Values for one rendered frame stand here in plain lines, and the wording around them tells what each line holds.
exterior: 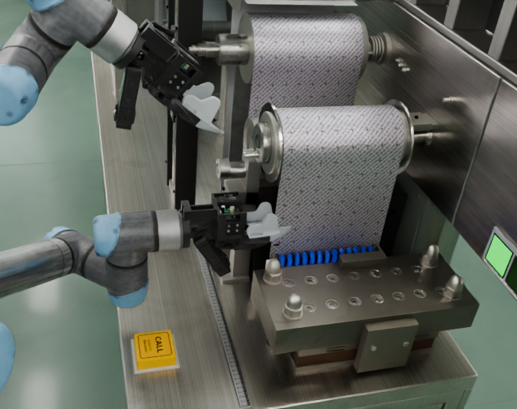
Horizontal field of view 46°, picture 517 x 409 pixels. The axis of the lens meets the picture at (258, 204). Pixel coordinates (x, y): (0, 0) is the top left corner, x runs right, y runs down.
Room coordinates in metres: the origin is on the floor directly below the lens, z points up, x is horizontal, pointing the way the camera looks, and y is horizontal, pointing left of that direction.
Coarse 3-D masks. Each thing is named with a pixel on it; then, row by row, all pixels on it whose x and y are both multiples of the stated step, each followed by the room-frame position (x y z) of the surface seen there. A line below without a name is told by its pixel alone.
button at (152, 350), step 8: (136, 336) 0.80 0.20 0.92; (144, 336) 0.80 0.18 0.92; (152, 336) 0.80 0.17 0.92; (160, 336) 0.81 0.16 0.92; (168, 336) 0.81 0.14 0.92; (136, 344) 0.78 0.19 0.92; (144, 344) 0.78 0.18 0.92; (152, 344) 0.78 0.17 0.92; (160, 344) 0.79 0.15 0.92; (168, 344) 0.79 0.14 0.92; (136, 352) 0.76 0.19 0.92; (144, 352) 0.76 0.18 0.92; (152, 352) 0.77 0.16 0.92; (160, 352) 0.77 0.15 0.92; (168, 352) 0.77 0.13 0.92; (136, 360) 0.75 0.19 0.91; (144, 360) 0.75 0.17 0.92; (152, 360) 0.75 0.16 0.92; (160, 360) 0.75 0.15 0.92; (168, 360) 0.76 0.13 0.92; (144, 368) 0.74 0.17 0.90
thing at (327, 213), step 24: (288, 192) 0.96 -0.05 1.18; (312, 192) 0.97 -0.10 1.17; (336, 192) 0.99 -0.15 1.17; (360, 192) 1.00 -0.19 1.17; (384, 192) 1.02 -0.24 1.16; (288, 216) 0.96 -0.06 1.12; (312, 216) 0.97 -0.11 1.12; (336, 216) 0.99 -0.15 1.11; (360, 216) 1.01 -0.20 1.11; (384, 216) 1.02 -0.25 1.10; (288, 240) 0.96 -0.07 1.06; (312, 240) 0.98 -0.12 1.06; (336, 240) 0.99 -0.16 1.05; (360, 240) 1.01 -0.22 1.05
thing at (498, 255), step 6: (498, 240) 0.83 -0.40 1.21; (492, 246) 0.84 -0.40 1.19; (498, 246) 0.83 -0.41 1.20; (504, 246) 0.82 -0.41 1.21; (492, 252) 0.84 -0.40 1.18; (498, 252) 0.83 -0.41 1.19; (504, 252) 0.81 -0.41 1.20; (510, 252) 0.80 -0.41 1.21; (486, 258) 0.85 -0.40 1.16; (492, 258) 0.83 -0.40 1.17; (498, 258) 0.82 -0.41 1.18; (504, 258) 0.81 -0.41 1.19; (492, 264) 0.83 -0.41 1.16; (498, 264) 0.82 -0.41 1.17; (504, 264) 0.81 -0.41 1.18; (498, 270) 0.81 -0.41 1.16; (504, 270) 0.80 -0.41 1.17
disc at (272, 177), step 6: (264, 108) 1.05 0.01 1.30; (270, 108) 1.01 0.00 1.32; (276, 114) 0.98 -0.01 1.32; (276, 120) 0.98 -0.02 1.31; (276, 126) 0.97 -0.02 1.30; (276, 132) 0.97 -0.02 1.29; (276, 162) 0.95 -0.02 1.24; (276, 168) 0.95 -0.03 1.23; (264, 174) 1.01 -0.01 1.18; (270, 174) 0.97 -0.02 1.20; (276, 174) 0.94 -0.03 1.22; (270, 180) 0.97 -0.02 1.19
